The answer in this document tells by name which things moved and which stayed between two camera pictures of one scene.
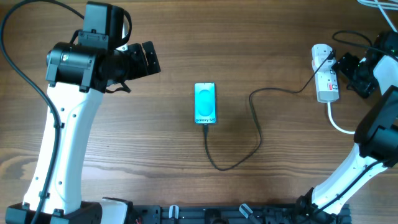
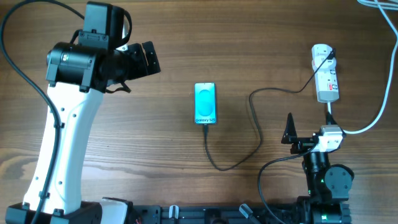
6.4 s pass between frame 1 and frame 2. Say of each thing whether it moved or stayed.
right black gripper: moved
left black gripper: stayed
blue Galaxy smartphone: stayed
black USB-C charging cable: stayed
